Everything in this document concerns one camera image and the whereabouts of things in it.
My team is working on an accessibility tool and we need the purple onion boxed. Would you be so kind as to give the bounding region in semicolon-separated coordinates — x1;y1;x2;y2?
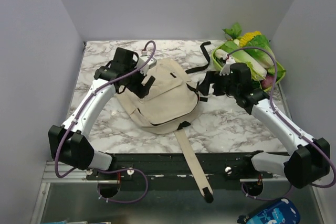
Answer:
260;74;275;90

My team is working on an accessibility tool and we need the yellow corn cob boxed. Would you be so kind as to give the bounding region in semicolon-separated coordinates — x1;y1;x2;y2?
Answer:
239;31;262;47

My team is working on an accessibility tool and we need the napa cabbage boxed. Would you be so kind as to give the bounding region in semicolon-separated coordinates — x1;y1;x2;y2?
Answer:
214;39;267;81

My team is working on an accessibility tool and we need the cream canvas backpack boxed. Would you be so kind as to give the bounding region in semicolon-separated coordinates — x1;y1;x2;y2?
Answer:
117;58;214;203

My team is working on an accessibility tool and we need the green leaf sprig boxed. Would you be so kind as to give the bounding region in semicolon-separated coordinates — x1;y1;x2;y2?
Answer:
223;22;242;39

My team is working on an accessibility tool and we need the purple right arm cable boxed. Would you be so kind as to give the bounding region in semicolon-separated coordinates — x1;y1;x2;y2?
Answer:
222;46;336;200

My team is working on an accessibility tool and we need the green plastic vegetable tray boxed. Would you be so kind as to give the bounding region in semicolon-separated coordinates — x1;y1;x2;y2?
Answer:
212;39;275;91

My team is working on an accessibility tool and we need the blue shark pencil case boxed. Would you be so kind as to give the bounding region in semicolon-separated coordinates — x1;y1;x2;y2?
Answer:
237;198;301;224

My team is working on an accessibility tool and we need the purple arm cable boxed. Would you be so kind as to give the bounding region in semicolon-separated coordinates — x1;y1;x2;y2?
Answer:
54;40;149;204
222;46;336;200

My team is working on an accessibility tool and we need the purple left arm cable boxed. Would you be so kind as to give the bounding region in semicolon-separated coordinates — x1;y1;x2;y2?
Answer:
54;40;149;204

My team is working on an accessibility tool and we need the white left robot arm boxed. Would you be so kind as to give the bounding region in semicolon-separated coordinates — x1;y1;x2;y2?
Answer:
48;48;156;179

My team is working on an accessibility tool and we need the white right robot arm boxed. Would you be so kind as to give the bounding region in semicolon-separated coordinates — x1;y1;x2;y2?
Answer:
197;63;331;189

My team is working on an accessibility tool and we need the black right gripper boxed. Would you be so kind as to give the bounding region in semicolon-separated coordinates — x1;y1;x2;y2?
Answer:
196;70;239;97

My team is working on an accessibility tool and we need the aluminium frame rail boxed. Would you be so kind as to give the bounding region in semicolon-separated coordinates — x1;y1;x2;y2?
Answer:
42;162;287;183

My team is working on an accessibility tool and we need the green lettuce head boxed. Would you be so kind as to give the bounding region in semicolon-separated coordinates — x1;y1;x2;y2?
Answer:
243;34;276;69

